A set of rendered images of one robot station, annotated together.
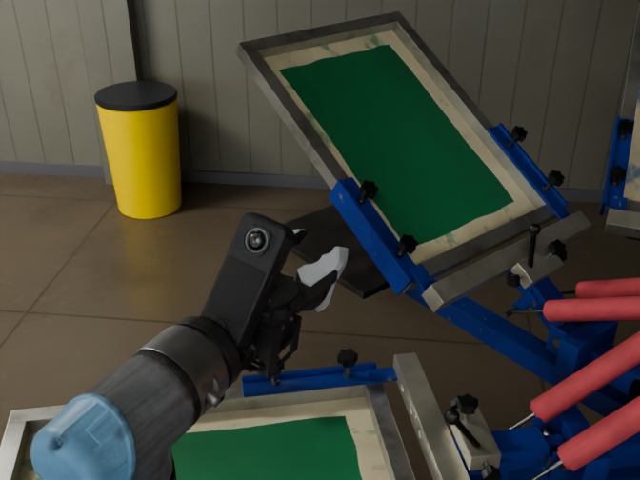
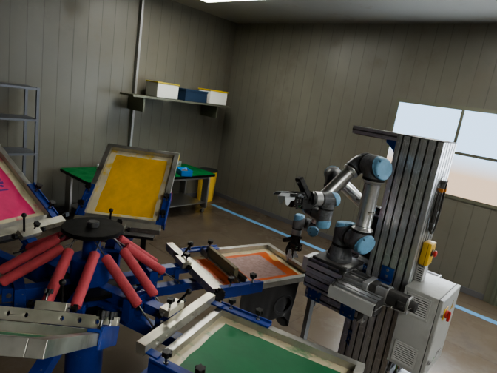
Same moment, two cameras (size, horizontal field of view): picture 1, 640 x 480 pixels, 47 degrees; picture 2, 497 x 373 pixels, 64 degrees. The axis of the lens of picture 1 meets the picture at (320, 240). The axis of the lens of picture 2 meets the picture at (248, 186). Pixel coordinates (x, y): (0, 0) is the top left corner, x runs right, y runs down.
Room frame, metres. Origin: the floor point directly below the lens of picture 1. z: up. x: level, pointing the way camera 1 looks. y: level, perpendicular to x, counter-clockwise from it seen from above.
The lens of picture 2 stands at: (2.31, 0.91, 2.10)
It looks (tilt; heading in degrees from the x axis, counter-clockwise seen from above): 13 degrees down; 213
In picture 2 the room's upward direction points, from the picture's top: 9 degrees clockwise
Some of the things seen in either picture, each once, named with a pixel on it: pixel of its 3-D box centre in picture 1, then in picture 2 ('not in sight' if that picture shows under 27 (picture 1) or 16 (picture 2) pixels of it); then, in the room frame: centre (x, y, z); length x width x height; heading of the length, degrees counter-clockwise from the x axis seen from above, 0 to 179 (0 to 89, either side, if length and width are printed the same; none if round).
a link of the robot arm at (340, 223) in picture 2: not in sight; (345, 232); (0.12, 0.18, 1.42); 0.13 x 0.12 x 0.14; 59
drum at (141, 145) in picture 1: (143, 150); not in sight; (4.02, 1.05, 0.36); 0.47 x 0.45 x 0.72; 83
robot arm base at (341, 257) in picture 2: not in sight; (340, 250); (0.11, 0.17, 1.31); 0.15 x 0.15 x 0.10
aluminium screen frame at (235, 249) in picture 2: not in sight; (248, 265); (0.10, -0.45, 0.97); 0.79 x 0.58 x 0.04; 159
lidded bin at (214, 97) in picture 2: not in sight; (212, 96); (-3.42, -3.95, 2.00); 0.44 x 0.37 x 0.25; 173
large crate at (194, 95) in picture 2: not in sight; (189, 95); (-2.89, -4.01, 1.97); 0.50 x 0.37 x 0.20; 173
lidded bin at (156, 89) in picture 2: not in sight; (162, 89); (-2.31, -4.07, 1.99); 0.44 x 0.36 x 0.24; 173
